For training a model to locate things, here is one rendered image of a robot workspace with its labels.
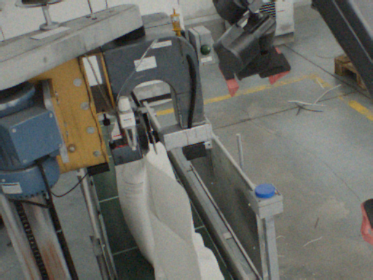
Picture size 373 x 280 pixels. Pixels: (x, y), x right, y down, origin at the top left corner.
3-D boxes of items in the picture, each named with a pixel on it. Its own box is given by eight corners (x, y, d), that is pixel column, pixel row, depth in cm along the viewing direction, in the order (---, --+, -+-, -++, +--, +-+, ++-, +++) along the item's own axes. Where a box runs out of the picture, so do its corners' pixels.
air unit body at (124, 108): (146, 149, 146) (134, 98, 139) (128, 154, 145) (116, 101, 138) (142, 143, 150) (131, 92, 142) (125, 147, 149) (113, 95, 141)
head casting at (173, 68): (207, 123, 156) (192, 22, 142) (124, 145, 150) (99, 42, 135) (181, 89, 181) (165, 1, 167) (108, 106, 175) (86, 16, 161)
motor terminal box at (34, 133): (68, 156, 120) (53, 109, 115) (25, 177, 115) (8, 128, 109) (50, 146, 126) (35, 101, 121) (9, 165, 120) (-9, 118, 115)
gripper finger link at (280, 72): (244, 77, 121) (248, 49, 113) (272, 68, 123) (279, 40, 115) (257, 100, 118) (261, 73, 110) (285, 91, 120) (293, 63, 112)
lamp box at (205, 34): (215, 63, 149) (210, 31, 144) (199, 66, 148) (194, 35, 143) (207, 55, 155) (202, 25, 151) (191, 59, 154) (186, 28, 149)
